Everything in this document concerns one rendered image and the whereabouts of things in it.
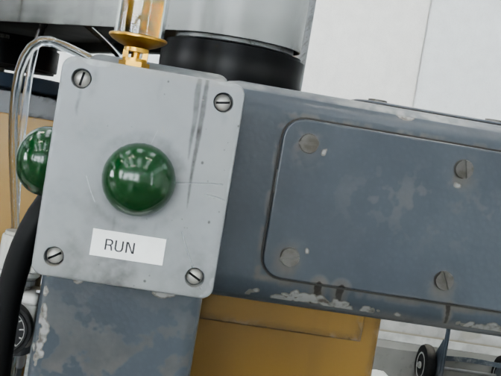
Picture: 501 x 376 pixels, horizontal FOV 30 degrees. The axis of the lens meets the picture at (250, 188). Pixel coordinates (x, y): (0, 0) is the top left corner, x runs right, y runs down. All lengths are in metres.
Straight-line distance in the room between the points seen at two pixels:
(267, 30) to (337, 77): 5.15
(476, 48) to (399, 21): 0.51
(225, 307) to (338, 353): 0.12
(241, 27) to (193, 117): 0.18
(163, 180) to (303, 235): 0.10
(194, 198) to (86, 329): 0.09
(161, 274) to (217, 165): 0.05
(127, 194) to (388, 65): 5.42
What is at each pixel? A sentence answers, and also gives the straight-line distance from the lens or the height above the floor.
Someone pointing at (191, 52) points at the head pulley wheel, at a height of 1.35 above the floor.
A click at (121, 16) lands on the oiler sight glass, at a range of 0.46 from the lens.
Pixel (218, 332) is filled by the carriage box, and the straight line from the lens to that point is 0.74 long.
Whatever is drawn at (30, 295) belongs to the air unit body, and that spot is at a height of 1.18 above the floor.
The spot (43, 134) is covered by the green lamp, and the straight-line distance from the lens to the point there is 0.40.
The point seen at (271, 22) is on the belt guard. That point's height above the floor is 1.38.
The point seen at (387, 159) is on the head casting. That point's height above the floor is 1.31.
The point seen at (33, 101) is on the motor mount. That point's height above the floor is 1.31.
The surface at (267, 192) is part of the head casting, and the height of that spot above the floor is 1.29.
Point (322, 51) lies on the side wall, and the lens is 5.70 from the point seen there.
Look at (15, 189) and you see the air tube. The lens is 0.65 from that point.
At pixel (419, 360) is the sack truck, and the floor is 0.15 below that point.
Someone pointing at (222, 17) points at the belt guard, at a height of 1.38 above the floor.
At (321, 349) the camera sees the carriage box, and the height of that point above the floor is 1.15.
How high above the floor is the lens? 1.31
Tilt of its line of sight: 3 degrees down
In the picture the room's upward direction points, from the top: 9 degrees clockwise
